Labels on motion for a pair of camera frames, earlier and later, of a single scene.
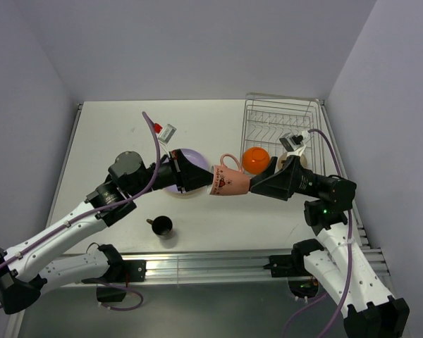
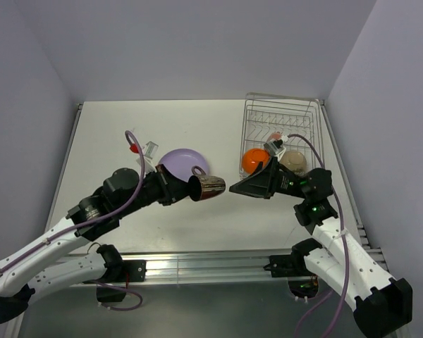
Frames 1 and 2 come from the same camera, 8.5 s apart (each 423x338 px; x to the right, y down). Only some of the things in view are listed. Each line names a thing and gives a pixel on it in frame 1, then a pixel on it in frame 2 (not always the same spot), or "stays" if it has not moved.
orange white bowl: (255, 160) stays
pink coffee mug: (228, 181) → (276, 135)
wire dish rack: (266, 118) stays
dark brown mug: (162, 227) → (201, 186)
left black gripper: (185, 175) → (172, 187)
